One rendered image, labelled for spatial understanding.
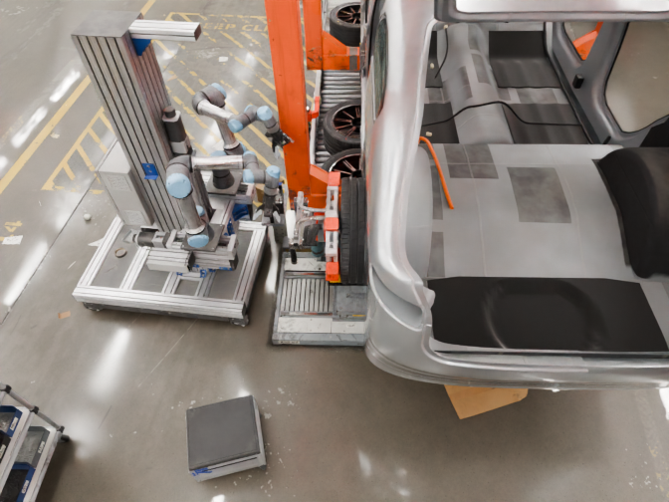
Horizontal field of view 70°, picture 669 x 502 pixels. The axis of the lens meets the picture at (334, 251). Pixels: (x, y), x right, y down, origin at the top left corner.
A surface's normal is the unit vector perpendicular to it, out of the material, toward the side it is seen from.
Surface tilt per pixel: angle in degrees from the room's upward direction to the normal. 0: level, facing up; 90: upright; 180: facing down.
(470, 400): 2
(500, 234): 22
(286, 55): 90
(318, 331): 0
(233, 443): 0
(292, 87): 90
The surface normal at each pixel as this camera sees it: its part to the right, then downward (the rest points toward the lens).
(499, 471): -0.01, -0.63
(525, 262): -0.02, -0.33
